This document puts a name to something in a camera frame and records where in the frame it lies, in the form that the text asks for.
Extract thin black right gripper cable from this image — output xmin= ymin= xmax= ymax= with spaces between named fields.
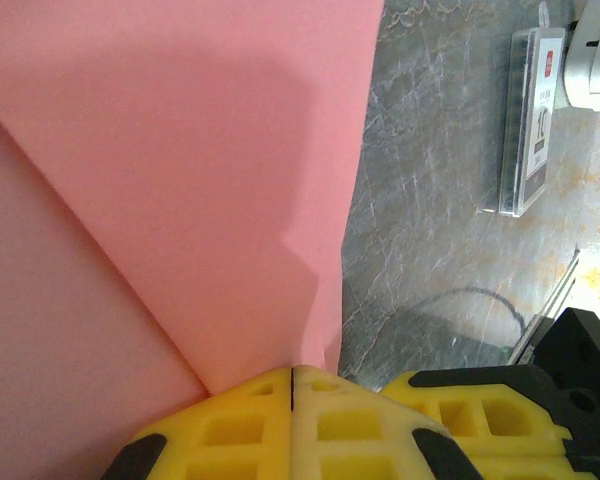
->
xmin=419 ymin=286 xmax=527 ymax=346

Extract aluminium side rail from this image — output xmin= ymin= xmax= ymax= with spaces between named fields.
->
xmin=507 ymin=243 xmax=581 ymax=366

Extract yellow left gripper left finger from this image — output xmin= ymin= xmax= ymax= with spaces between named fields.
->
xmin=99 ymin=366 xmax=293 ymax=480

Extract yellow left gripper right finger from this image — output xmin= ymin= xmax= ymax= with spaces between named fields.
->
xmin=292 ymin=364 xmax=482 ymax=480

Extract pink paper sheet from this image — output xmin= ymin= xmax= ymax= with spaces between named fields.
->
xmin=0 ymin=0 xmax=386 ymax=480

